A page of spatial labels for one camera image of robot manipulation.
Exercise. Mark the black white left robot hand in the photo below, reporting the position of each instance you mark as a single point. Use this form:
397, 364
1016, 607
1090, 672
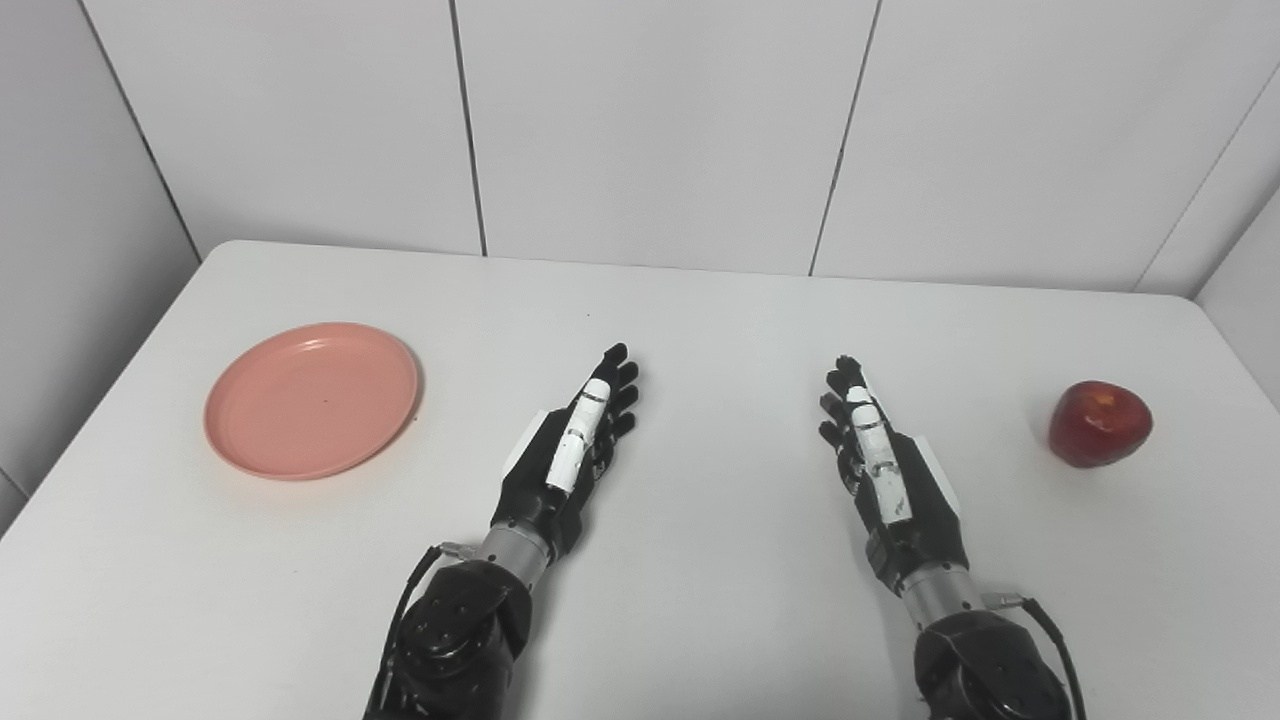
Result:
545, 480

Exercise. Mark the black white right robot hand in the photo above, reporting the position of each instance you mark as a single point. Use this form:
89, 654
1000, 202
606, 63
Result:
915, 500

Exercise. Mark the red apple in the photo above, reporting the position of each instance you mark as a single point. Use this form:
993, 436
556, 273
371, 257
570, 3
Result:
1100, 425

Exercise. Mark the pink round plate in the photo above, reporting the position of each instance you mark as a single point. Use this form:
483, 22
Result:
310, 400

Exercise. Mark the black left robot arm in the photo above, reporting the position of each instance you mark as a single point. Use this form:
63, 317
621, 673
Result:
450, 640

